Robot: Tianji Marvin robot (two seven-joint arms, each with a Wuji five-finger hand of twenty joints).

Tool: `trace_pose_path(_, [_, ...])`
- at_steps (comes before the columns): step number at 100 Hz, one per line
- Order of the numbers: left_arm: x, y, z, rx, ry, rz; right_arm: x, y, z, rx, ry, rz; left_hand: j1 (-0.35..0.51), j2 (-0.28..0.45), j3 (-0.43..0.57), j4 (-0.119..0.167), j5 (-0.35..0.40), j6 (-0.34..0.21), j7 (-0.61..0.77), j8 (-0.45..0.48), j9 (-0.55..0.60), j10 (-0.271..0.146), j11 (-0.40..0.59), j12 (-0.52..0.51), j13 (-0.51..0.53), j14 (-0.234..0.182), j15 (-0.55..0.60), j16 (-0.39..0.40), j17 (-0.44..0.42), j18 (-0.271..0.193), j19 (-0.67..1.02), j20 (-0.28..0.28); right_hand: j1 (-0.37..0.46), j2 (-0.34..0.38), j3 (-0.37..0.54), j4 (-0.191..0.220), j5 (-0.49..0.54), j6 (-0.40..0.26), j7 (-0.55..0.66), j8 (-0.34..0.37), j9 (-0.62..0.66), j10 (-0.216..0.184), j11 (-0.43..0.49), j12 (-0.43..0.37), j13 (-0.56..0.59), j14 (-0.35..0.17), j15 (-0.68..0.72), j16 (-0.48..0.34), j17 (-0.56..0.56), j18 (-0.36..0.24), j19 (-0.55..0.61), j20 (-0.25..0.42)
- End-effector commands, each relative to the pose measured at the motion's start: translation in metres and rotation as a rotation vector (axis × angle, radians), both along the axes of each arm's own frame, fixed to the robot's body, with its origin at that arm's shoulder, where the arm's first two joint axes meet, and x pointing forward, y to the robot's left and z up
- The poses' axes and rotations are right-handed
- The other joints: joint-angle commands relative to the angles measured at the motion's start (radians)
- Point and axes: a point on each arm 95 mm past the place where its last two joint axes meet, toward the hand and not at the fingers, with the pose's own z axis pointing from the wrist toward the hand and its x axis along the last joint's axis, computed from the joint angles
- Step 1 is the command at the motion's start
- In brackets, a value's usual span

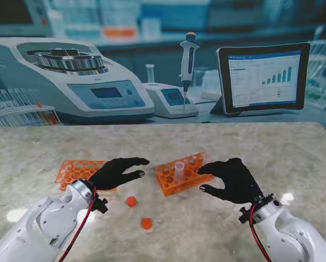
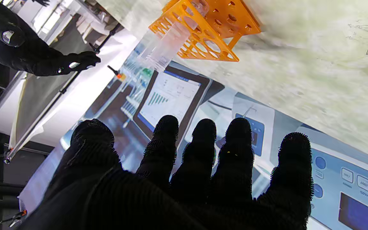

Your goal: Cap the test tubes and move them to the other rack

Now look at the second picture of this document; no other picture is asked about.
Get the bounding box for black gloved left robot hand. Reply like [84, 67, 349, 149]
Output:
[16, 115, 314, 230]

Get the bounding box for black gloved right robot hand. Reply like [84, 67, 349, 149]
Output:
[0, 0, 101, 76]

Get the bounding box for orange test tube rack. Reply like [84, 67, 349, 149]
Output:
[148, 0, 262, 62]

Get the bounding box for white storage shelf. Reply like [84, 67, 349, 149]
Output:
[31, 0, 124, 53]

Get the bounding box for metal backdrop stand pole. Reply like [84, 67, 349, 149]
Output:
[4, 72, 79, 164]

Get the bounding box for black orange spring clamp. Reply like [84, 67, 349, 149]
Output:
[107, 65, 127, 81]
[0, 209, 28, 228]

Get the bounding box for printed laboratory backdrop poster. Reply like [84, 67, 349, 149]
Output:
[18, 38, 368, 230]

